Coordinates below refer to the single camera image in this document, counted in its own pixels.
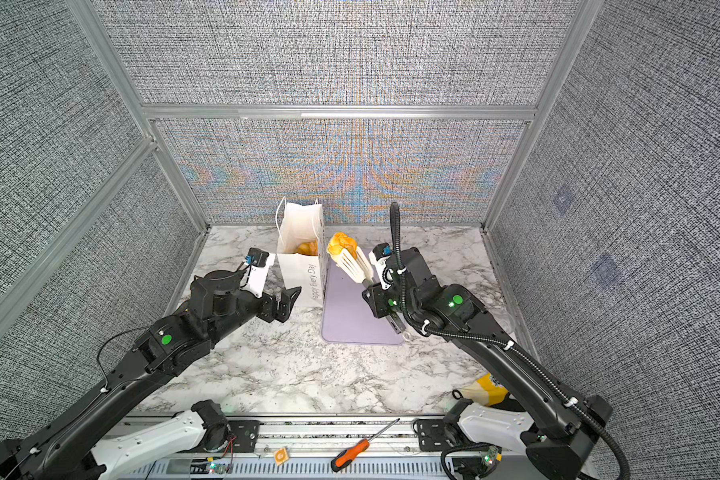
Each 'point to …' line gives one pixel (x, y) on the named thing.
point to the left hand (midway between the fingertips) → (284, 281)
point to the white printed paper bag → (297, 223)
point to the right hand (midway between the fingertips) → (369, 289)
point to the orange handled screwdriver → (344, 459)
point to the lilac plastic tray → (346, 313)
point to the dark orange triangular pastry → (308, 248)
